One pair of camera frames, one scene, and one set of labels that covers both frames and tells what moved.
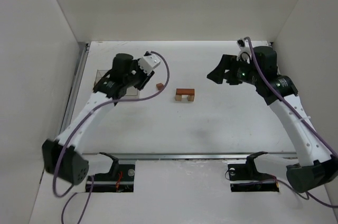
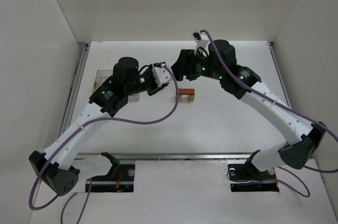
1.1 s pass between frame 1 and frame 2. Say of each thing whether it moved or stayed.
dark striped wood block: stayed
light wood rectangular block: stayed
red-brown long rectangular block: stayed
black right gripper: moved
